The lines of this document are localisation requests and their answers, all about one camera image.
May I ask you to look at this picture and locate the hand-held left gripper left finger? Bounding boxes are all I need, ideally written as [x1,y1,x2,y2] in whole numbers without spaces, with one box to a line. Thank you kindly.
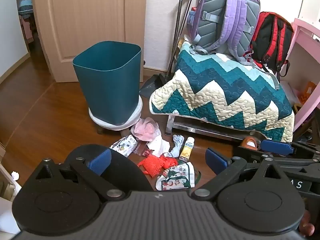
[35,148,127,201]

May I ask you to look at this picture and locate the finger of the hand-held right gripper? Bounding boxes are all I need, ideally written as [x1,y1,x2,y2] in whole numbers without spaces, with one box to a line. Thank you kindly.
[260,139,320,156]
[233,146,320,167]

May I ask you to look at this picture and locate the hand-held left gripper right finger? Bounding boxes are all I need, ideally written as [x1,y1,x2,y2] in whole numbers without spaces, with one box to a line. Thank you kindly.
[191,147,285,201]

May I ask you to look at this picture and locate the white cartoon printed wrapper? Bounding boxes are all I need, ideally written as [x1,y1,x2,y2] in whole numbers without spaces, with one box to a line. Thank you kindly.
[110,134,138,158]

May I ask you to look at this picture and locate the small yellow bottle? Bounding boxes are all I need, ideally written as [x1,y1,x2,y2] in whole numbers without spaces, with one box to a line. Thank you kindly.
[179,137,195,161]

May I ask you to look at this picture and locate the grey white wrapper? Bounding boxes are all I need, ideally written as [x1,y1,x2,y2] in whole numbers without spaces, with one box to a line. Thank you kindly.
[169,134,185,158]

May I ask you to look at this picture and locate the green white printed bag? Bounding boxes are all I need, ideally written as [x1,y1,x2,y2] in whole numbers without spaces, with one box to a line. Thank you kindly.
[155,162,200,192]

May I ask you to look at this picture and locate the clear wrapper with red bits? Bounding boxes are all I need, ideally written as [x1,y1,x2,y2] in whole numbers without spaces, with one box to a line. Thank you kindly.
[134,141,155,158]

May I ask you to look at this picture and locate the red mesh bag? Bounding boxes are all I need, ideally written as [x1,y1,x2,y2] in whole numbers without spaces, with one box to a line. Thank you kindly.
[137,155,179,178]

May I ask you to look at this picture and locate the pink plastic bag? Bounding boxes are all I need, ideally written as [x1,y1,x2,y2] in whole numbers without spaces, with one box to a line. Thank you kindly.
[131,117,162,142]

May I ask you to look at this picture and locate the white tissue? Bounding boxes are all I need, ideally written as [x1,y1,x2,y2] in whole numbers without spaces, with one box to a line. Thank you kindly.
[147,135,170,157]

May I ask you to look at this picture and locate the teal plastic trash bin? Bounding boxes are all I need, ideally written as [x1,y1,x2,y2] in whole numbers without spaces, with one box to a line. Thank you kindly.
[72,41,142,126]

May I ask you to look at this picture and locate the person's right hand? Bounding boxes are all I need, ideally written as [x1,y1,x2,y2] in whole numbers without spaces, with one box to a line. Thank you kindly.
[299,220,316,237]

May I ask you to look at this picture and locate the orange white rounded object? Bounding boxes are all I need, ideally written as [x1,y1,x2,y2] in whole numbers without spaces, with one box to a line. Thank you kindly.
[239,136,260,150]

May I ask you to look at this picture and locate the white round stool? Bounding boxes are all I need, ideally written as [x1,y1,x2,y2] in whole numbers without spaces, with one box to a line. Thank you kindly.
[89,97,143,134]

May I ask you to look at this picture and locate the orange package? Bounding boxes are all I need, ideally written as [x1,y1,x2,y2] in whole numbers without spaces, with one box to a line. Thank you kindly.
[300,81,317,105]

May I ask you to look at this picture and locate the teal cream zigzag quilt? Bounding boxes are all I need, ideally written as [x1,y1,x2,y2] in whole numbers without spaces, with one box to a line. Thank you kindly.
[149,41,295,142]

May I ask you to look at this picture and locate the red black backpack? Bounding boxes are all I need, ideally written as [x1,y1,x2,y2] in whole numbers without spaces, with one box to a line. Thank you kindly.
[246,11,294,78]

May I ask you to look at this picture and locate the pink desk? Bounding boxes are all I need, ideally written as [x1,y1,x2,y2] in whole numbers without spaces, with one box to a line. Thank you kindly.
[282,17,320,133]

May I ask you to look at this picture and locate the purple grey backpack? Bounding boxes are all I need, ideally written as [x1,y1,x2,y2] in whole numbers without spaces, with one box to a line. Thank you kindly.
[187,0,282,90]

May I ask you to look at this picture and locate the light wooden door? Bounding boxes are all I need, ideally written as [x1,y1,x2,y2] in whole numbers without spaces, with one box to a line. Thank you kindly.
[31,0,148,83]

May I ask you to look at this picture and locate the hanging clothes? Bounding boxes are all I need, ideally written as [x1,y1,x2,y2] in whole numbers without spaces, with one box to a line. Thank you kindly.
[18,0,35,43]

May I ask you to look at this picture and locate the metal bench frame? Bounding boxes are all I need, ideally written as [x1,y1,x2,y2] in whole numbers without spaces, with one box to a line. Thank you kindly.
[165,115,265,141]

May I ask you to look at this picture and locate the grey long-handled dustpan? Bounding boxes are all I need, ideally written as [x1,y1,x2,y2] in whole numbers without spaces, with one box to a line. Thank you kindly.
[139,0,193,98]

